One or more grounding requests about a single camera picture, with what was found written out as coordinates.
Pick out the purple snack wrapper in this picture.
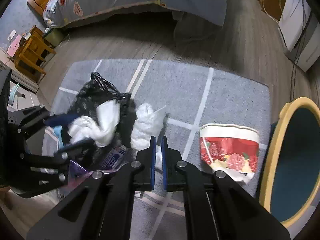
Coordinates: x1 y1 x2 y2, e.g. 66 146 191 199
57 160 121 200

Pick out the blue snack wrapper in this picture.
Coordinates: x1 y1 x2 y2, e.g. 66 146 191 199
99 145 127 170

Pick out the white tissue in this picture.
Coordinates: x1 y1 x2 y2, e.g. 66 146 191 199
68 100 120 148

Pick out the red floral paper cup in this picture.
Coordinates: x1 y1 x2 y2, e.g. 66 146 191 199
199 124 260 184

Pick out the black plastic bag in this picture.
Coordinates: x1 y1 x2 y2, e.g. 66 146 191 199
67 72 136 170

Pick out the clear plastic bag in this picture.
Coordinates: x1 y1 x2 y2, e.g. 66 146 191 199
131 103 167 159

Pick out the light blue face mask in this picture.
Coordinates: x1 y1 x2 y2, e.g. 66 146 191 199
52 126 64 150

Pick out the yellow rimmed teal trash bin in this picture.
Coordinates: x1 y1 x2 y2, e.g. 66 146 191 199
259 97 319 228

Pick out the small green trash bin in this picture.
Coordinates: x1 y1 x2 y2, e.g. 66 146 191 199
42 28 65 47

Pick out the wooden chair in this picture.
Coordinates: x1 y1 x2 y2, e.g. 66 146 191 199
14 25 56 83

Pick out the grey checked floor mat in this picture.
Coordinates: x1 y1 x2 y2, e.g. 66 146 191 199
52 59 271 239

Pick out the grey bed sheet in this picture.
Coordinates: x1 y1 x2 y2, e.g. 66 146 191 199
64 4 222 43

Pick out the white air purifier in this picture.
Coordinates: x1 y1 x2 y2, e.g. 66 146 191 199
279 0 319 73

